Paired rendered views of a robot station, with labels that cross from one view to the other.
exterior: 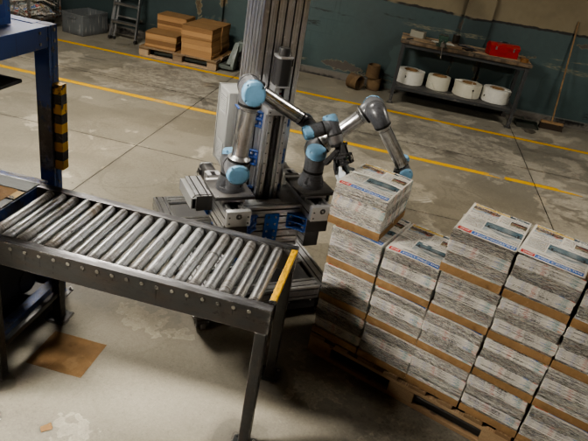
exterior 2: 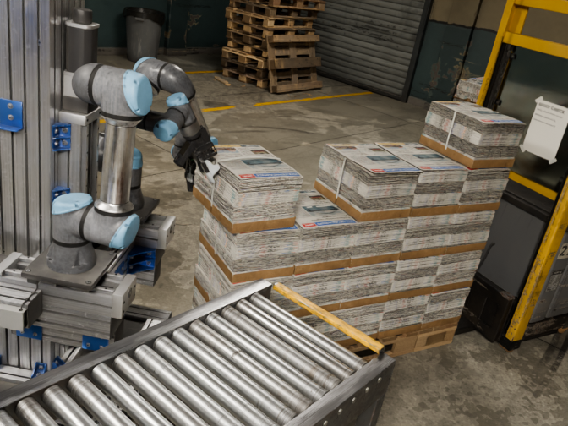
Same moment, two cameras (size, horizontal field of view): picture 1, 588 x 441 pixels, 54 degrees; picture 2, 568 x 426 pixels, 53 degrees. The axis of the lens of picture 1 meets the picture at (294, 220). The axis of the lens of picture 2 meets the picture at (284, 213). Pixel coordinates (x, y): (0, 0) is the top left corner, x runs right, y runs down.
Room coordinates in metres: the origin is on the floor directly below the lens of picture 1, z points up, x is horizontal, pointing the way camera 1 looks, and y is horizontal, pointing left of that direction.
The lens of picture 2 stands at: (1.50, 1.44, 1.82)
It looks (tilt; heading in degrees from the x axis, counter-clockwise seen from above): 24 degrees down; 299
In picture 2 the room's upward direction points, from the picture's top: 10 degrees clockwise
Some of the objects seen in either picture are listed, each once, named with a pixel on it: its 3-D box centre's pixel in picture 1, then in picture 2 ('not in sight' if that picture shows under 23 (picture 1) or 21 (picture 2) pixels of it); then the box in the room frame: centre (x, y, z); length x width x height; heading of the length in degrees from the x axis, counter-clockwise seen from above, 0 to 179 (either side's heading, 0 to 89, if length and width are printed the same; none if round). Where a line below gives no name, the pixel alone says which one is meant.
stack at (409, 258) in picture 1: (430, 322); (319, 281); (2.49, -0.80, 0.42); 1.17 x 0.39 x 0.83; 62
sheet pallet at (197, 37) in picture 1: (188, 38); not in sight; (8.81, 2.05, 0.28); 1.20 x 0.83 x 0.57; 83
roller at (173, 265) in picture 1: (182, 254); (212, 385); (2.17, 0.46, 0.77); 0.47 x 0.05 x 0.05; 173
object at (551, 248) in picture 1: (558, 248); (418, 155); (2.30, -1.18, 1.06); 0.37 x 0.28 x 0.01; 152
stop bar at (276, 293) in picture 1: (284, 275); (325, 315); (2.09, 0.00, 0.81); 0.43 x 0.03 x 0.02; 173
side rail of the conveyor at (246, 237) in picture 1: (164, 226); (93, 375); (2.44, 0.62, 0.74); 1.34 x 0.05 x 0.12; 83
